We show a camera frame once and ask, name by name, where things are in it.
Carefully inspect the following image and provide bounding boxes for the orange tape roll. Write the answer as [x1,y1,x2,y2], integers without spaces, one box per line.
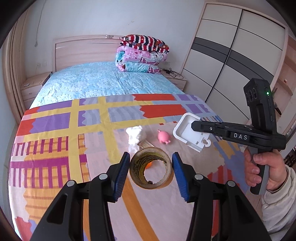
[129,147,174,189]

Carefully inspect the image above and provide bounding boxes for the white plastic box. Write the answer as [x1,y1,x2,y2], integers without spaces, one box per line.
[173,113,211,152]

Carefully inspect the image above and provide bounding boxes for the right forearm cream sleeve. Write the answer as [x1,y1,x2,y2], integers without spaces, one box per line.
[261,166,295,240]

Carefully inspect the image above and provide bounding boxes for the person's right hand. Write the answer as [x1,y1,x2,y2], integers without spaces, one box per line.
[244,148,287,191]

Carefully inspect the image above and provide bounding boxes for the small orange cap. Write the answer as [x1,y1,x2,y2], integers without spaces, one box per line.
[145,161,153,169]

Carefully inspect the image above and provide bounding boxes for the small beige ruler strip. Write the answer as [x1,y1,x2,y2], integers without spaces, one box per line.
[138,140,154,149]

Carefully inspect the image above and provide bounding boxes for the pink pig toy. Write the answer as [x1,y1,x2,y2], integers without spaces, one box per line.
[158,130,171,145]

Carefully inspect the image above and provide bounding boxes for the crumpled white tissue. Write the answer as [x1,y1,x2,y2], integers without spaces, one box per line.
[125,126,146,152]

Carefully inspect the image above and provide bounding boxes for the colourful patchwork bed cover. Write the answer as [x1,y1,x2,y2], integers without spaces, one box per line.
[9,94,248,240]

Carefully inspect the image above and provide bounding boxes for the right wooden nightstand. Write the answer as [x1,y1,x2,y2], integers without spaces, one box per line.
[161,70,187,91]

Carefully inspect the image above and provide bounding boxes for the wooden nightstand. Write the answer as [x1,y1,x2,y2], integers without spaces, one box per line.
[161,70,187,91]
[21,72,52,109]

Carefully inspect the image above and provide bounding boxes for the blue patterned bed sheet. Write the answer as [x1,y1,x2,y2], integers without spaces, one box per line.
[30,62,183,108]

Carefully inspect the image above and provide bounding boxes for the white and grey wardrobe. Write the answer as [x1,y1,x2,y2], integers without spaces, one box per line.
[182,2,288,123]

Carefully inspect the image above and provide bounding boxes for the left wooden nightstand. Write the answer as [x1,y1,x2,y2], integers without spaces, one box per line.
[21,72,52,109]

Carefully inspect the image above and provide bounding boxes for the folded colourful quilts stack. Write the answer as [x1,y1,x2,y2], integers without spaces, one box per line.
[115,35,170,74]

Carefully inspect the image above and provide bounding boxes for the wooden headboard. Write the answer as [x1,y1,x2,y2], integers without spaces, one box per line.
[52,35,121,72]

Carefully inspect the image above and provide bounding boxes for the beige curtain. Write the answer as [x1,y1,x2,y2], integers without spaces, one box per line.
[2,9,29,123]

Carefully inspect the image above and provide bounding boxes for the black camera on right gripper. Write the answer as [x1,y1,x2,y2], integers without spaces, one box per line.
[243,78,277,135]

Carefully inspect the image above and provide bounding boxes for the black cables on nightstand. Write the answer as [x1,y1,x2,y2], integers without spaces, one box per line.
[162,67,185,80]

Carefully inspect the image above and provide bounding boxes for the wall power cord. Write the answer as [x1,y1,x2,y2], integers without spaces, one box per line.
[33,0,47,48]

